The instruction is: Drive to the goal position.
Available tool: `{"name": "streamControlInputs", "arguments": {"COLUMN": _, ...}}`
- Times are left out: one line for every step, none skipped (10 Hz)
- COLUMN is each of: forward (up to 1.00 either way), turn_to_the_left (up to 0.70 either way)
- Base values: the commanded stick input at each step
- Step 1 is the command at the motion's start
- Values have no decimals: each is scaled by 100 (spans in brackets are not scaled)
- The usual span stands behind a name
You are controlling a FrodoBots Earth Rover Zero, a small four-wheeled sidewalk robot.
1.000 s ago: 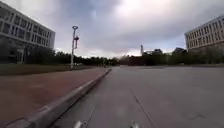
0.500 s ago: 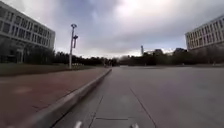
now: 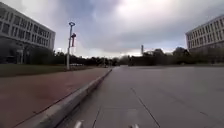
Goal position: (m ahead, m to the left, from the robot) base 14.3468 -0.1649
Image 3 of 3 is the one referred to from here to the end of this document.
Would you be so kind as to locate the distant pale tower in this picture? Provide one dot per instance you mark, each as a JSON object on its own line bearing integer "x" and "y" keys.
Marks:
{"x": 142, "y": 49}

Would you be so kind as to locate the row of dark trees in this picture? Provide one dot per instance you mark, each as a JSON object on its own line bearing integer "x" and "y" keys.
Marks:
{"x": 156, "y": 57}

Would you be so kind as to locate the grey concrete slab pavement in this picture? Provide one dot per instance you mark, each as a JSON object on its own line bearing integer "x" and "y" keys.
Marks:
{"x": 156, "y": 90}

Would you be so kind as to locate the pale concrete kerb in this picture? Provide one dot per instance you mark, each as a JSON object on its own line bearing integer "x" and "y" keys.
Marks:
{"x": 66, "y": 105}

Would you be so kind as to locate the robot's own part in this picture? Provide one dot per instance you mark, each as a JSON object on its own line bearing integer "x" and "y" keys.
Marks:
{"x": 135, "y": 126}
{"x": 77, "y": 124}

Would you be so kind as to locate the red brick paved area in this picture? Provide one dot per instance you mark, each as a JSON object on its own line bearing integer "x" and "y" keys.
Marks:
{"x": 30, "y": 91}

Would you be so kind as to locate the grass strip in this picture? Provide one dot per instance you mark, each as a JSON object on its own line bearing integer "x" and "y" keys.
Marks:
{"x": 23, "y": 69}

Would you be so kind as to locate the large pale gridded building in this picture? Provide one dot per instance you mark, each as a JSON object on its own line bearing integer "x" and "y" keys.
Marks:
{"x": 20, "y": 33}

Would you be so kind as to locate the pale multi-storey building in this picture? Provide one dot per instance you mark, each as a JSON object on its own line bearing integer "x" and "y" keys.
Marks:
{"x": 206, "y": 35}

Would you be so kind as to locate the white lamp post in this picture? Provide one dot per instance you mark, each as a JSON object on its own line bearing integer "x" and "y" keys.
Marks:
{"x": 68, "y": 50}

